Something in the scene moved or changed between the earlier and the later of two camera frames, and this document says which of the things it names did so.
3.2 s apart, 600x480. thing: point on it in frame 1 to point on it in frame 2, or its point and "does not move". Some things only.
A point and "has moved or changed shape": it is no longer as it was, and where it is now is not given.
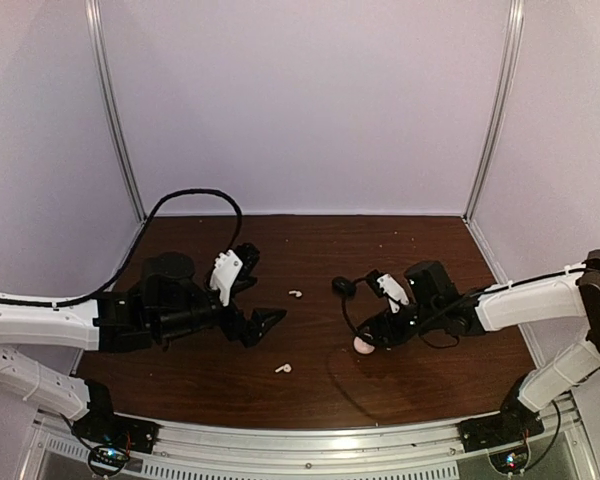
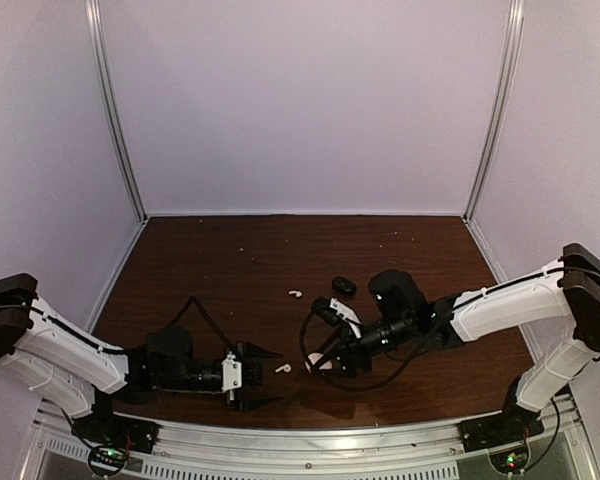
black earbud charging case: x=343 y=286 does not move
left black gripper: x=251 y=332 to x=245 y=348
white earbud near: x=286 y=368 does not move
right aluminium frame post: x=517 y=15 does not move
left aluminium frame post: x=97 y=34 does not move
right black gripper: x=376 y=322 to x=351 y=354
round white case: x=362 y=347 has moved or changed shape
